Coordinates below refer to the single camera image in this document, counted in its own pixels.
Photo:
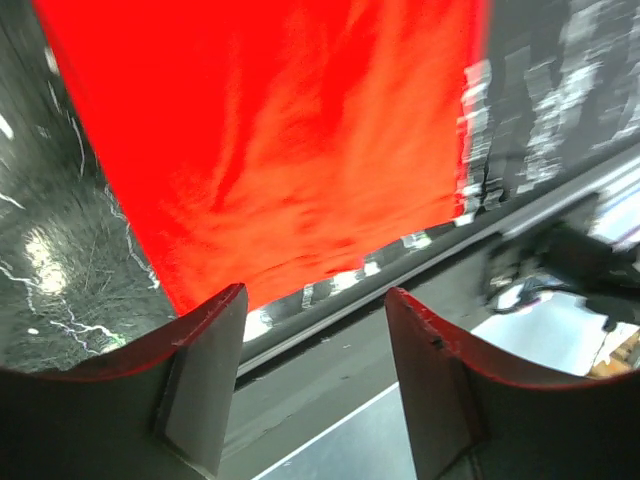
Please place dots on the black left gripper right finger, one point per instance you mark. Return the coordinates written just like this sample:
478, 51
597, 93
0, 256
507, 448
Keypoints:
475, 411

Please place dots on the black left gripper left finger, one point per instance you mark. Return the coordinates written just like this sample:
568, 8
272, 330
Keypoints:
156, 408

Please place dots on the red t-shirt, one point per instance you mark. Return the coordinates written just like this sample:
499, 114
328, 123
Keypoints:
270, 143

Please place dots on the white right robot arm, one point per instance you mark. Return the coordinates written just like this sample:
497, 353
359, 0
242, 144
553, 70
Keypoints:
558, 255

